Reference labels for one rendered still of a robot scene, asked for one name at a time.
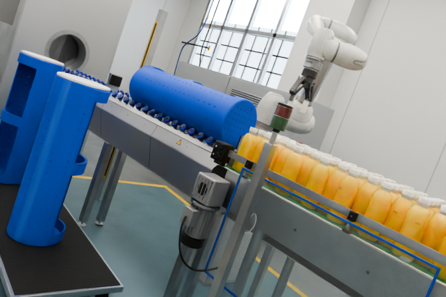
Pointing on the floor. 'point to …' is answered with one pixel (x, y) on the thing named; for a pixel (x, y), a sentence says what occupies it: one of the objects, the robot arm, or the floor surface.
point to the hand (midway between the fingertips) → (296, 109)
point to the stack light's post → (242, 219)
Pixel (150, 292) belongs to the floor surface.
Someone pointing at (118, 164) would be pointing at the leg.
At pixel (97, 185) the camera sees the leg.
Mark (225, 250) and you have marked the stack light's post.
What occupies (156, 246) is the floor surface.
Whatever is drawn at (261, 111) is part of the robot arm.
